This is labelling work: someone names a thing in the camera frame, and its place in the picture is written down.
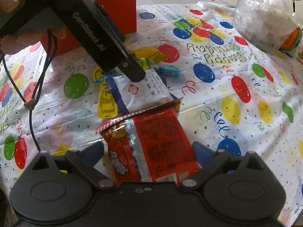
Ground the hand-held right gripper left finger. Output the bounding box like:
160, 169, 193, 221
32, 142, 114, 190

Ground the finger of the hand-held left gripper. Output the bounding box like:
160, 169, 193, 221
119, 52, 146, 82
96, 1, 126, 43

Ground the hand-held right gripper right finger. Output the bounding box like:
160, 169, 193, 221
180, 142, 267, 190

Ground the green yellow candy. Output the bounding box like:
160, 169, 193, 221
134, 57, 152, 68

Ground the red cardboard box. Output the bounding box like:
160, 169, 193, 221
41, 0, 137, 55

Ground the white blue snack packet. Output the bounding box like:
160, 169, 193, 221
106, 67, 177, 117

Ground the yellow candy packet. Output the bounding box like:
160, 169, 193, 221
130, 47, 167, 63

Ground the blue candy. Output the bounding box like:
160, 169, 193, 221
157, 65, 181, 76

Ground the yellow cartoon snack packet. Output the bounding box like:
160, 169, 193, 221
92, 66, 119, 119

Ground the red snack bag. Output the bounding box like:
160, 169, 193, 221
96, 99, 201, 186

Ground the person's left hand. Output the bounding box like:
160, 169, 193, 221
0, 0, 67, 54

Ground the balloon print tablecloth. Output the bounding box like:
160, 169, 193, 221
0, 0, 303, 227

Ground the large clear plastic bag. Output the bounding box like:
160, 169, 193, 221
234, 0, 303, 55

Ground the orange green round object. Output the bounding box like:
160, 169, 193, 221
280, 28, 302, 52

